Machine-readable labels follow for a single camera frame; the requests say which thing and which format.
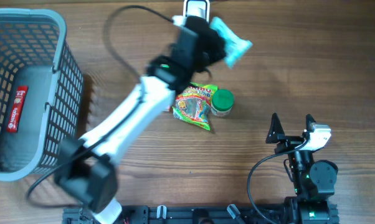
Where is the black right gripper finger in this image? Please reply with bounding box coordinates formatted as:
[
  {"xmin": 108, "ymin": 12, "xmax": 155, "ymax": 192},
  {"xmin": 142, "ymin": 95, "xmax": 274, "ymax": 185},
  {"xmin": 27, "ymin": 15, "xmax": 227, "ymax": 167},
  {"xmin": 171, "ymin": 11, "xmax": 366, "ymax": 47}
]
[
  {"xmin": 265, "ymin": 113, "xmax": 285, "ymax": 143},
  {"xmin": 305, "ymin": 114, "xmax": 316, "ymax": 132}
]

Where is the teal tissue pack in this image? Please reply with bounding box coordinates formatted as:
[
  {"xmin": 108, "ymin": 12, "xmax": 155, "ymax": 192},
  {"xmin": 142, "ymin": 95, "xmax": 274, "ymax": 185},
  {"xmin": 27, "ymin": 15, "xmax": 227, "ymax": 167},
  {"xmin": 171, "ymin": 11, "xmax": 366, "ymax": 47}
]
[{"xmin": 210, "ymin": 17, "xmax": 253, "ymax": 69}]

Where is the green lid jar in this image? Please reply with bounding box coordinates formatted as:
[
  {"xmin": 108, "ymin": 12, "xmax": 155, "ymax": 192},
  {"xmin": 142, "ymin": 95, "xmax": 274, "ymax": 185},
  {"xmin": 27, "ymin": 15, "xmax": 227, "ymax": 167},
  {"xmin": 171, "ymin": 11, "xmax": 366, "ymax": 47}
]
[{"xmin": 211, "ymin": 89, "xmax": 234, "ymax": 117}]

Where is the Haribo gummy candy bag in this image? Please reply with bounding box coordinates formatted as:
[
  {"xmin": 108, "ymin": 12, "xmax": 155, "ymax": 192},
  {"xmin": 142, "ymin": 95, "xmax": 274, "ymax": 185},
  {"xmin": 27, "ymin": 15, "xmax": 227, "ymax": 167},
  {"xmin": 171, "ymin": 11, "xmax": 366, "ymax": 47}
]
[{"xmin": 173, "ymin": 82, "xmax": 218, "ymax": 131}]

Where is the red Nescafe coffee stick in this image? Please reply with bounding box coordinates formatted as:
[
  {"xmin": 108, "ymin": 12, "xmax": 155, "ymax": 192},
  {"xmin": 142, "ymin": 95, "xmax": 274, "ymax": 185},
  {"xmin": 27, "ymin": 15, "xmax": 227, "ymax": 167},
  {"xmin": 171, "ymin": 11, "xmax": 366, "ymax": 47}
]
[{"xmin": 6, "ymin": 85, "xmax": 29, "ymax": 133}]

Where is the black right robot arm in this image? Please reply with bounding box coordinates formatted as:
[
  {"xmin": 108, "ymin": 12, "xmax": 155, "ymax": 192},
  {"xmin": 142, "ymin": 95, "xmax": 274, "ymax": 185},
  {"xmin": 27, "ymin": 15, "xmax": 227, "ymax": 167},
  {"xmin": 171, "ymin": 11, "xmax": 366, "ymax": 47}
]
[{"xmin": 265, "ymin": 113, "xmax": 339, "ymax": 223}]

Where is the white barcode scanner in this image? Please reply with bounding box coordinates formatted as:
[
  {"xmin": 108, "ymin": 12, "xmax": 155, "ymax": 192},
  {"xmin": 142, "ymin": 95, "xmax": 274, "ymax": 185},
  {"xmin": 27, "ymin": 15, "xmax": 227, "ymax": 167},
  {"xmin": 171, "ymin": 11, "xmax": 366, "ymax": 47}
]
[{"xmin": 183, "ymin": 0, "xmax": 210, "ymax": 22}]

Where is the grey plastic shopping basket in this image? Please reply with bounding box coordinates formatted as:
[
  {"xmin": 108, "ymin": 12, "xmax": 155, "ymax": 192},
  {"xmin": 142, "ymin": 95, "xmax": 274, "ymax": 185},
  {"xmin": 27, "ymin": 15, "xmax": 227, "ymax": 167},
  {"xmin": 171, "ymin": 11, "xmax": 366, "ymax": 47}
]
[{"xmin": 0, "ymin": 8, "xmax": 84, "ymax": 182}]

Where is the black right camera cable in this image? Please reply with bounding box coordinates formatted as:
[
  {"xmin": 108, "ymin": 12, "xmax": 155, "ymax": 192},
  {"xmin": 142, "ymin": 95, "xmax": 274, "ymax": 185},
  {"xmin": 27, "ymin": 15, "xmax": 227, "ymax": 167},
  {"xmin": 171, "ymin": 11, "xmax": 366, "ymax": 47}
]
[{"xmin": 247, "ymin": 138, "xmax": 310, "ymax": 224}]

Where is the black camera cable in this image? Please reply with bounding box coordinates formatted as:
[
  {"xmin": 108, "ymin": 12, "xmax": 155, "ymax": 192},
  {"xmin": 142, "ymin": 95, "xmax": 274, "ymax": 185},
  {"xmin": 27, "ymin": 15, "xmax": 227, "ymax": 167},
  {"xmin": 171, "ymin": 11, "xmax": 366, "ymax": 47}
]
[
  {"xmin": 247, "ymin": 138, "xmax": 310, "ymax": 224},
  {"xmin": 26, "ymin": 4, "xmax": 176, "ymax": 208}
]

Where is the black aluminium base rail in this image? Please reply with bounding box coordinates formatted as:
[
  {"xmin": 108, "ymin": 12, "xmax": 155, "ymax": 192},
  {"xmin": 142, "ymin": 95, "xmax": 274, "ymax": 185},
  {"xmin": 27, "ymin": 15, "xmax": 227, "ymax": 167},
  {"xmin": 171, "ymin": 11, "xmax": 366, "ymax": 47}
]
[{"xmin": 62, "ymin": 203, "xmax": 340, "ymax": 224}]

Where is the black left camera cable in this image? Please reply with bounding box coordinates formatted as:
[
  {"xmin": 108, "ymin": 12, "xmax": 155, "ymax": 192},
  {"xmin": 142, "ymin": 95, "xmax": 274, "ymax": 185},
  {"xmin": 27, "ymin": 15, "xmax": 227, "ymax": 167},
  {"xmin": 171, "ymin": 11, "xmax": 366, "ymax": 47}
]
[{"xmin": 26, "ymin": 4, "xmax": 176, "ymax": 208}]

